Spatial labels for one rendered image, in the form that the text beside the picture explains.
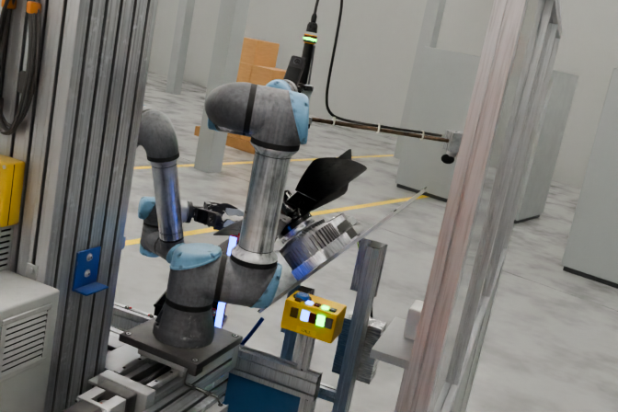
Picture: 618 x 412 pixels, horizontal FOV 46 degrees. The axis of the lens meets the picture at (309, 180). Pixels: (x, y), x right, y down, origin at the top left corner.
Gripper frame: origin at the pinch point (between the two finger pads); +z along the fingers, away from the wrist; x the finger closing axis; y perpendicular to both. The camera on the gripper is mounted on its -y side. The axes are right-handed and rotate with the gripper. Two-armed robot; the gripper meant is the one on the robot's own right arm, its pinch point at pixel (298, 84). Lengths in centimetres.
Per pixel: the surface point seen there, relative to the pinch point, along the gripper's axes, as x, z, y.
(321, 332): 26, -37, 66
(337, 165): 17.1, 4.7, 24.1
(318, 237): 15, 9, 50
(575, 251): 218, 510, 134
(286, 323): 15, -35, 66
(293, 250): 8, 7, 56
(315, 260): 16, 3, 57
